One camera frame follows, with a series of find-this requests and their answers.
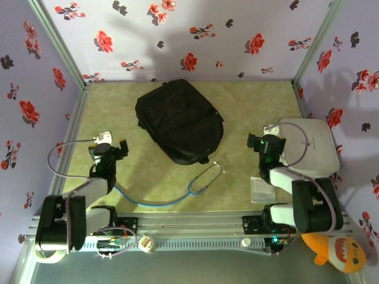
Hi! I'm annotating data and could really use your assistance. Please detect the small clear plastic box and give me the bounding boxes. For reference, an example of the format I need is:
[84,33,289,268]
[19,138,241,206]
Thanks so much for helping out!
[250,176,275,204]

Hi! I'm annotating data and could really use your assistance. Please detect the grey right arm cable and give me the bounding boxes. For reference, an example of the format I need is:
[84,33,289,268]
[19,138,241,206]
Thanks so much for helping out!
[265,122,338,257]

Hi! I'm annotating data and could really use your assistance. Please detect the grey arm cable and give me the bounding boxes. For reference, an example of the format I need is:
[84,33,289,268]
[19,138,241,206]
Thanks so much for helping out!
[48,136,137,260]
[265,122,338,257]

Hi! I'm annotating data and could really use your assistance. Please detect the aluminium corner post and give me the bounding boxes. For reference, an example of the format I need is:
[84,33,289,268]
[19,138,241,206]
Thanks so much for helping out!
[291,0,347,86]
[28,0,91,89]

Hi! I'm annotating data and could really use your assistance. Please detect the grey left arm cable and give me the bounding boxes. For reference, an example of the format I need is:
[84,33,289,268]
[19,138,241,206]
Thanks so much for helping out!
[48,136,137,260]

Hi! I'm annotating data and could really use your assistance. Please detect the blue stethoscope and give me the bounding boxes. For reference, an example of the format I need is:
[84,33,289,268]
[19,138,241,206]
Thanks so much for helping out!
[114,161,226,208]

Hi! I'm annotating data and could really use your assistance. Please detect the clear tape roll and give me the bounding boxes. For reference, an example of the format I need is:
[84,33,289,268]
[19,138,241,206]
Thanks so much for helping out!
[34,250,66,264]

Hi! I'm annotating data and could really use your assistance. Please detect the small control circuit board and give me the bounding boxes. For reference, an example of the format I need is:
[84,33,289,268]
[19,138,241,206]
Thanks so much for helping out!
[96,238,127,260]
[265,235,291,256]

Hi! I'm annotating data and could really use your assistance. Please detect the orange shark plush toy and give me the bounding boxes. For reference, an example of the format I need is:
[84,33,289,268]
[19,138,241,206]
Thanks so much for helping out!
[301,232,368,275]

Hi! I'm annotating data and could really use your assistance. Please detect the black backpack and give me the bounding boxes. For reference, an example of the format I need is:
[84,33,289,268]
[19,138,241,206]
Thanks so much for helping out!
[134,78,225,166]

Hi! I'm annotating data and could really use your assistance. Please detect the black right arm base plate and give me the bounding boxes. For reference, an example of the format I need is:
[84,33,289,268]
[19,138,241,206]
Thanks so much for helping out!
[242,215,297,237]

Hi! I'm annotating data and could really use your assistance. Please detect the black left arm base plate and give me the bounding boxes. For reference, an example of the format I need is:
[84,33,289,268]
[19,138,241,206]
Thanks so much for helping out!
[115,216,140,237]

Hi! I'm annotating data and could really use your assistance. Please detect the white plastic case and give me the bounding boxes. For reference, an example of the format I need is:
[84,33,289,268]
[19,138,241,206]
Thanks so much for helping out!
[278,118,341,180]

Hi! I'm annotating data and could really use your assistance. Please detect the white slotted cable duct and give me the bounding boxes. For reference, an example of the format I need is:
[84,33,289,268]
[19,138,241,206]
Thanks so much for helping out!
[82,236,266,252]

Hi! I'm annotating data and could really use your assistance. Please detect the long aluminium base rail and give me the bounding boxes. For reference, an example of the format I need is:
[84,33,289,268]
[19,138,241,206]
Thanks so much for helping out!
[25,210,355,241]

